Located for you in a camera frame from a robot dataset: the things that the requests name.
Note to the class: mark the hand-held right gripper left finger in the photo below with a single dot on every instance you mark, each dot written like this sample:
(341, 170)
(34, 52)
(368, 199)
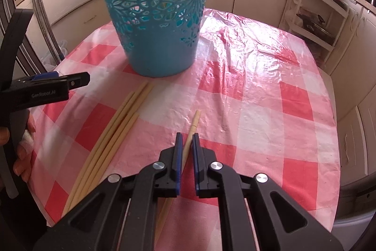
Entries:
(178, 165)

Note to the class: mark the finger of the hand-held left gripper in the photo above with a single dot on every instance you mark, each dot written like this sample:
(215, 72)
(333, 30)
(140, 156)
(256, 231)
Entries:
(44, 92)
(44, 76)

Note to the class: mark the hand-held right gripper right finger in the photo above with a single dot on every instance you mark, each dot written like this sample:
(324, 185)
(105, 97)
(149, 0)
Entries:
(196, 165)

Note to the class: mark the light wooden chopstick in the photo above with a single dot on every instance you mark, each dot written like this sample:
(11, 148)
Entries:
(132, 121)
(143, 87)
(150, 89)
(194, 124)
(116, 119)

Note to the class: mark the blue perforated plastic basket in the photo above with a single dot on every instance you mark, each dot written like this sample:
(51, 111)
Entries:
(164, 48)

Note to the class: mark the person's left hand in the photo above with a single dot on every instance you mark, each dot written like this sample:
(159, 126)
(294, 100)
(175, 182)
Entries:
(25, 157)

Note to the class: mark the white plastic bag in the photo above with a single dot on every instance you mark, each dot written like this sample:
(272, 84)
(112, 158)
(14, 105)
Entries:
(51, 58)

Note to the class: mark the white drawer base cabinet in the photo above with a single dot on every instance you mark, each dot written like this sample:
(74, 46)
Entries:
(82, 4)

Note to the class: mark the red checkered plastic tablecloth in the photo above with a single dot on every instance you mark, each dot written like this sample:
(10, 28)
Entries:
(264, 77)

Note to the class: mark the black lidded pot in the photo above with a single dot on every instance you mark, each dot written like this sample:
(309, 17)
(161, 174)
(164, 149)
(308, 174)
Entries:
(315, 30)

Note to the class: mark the white kitchen trolley rack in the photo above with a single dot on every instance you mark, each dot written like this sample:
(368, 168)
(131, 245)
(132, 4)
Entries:
(299, 4)

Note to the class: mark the white base cabinets with drawers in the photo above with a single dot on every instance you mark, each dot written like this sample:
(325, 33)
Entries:
(358, 62)

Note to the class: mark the metal sliding door frame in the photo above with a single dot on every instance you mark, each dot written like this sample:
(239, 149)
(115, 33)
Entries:
(28, 57)

